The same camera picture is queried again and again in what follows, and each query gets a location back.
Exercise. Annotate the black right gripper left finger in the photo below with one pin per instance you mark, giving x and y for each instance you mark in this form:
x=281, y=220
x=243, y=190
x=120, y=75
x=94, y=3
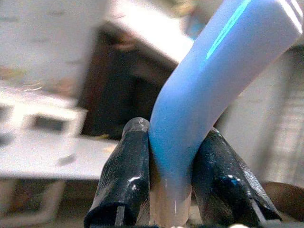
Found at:
x=123, y=175

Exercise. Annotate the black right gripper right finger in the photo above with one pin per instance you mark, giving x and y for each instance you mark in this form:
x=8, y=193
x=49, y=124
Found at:
x=223, y=185

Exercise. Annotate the white table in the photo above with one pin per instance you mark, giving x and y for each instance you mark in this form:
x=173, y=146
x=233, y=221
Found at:
x=47, y=154

